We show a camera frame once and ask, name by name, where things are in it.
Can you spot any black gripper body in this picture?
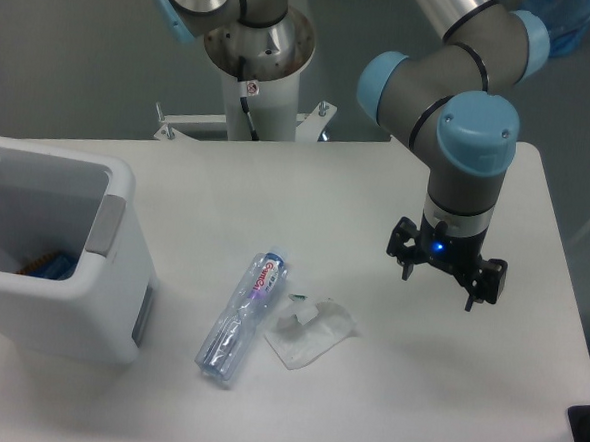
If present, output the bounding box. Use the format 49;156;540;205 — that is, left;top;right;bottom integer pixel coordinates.
405;218;486;289

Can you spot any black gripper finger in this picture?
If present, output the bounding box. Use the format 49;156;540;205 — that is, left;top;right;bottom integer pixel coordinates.
465;258;508;312
386;217;420;280

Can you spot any white plastic wrapper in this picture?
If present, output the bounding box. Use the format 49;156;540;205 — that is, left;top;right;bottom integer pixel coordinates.
264;293;356;370

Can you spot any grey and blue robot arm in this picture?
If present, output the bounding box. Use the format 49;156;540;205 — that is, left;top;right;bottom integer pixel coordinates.
154;0;550;304

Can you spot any blue trash inside bin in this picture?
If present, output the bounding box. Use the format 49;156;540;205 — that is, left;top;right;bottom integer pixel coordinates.
17;251;78;281

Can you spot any white plastic trash can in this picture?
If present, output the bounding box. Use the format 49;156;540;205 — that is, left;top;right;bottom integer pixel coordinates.
0;137;158;364

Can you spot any clear plastic water bottle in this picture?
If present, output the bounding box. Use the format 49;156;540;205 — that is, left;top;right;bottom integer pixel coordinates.
194;247;288;386

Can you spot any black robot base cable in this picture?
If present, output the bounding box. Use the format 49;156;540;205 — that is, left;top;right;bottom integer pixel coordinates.
232;55;265;143

